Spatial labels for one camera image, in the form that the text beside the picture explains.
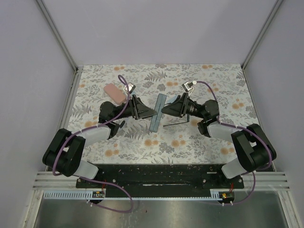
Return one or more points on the blue cleaning cloth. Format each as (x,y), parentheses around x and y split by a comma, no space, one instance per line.
(171,100)

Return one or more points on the white cable duct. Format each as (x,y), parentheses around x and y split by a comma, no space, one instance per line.
(74,194)
(220,194)

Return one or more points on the floral table mat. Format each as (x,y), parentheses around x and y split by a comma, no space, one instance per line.
(182,143)

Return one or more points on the blue-grey glasses case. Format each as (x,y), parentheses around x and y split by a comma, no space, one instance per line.
(155,120)

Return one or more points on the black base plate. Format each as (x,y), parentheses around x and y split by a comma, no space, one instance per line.
(164,180)

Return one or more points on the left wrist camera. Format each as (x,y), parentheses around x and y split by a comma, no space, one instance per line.
(128,89)

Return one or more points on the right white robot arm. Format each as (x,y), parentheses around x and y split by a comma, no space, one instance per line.
(254,150)

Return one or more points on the left white cable duct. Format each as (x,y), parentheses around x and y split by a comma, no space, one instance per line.
(74,194)

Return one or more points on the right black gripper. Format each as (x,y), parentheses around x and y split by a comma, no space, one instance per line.
(175,108)

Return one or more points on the black sunglasses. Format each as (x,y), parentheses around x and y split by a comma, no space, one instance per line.
(177,121)

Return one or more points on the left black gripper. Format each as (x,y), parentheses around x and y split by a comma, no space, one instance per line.
(138,109)

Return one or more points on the pink glasses case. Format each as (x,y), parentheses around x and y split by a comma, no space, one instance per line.
(115,93)

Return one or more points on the right white cable duct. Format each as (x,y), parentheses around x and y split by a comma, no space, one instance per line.
(220,194)

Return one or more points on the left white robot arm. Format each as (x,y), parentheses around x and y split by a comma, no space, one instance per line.
(64,154)

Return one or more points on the blue cloth by pink case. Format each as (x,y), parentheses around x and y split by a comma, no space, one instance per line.
(131,89)

